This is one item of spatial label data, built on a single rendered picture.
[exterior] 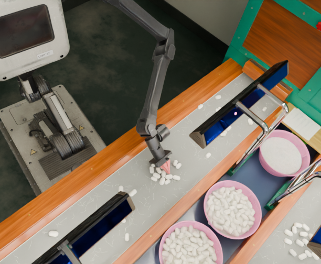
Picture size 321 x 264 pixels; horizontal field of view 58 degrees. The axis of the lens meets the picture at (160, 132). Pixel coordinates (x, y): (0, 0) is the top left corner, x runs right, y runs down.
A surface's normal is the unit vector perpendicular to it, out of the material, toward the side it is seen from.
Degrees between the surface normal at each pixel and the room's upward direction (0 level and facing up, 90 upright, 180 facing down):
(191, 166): 0
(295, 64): 90
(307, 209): 0
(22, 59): 90
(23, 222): 0
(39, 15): 90
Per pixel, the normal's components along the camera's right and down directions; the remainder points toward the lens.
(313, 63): -0.72, 0.55
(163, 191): 0.12, -0.51
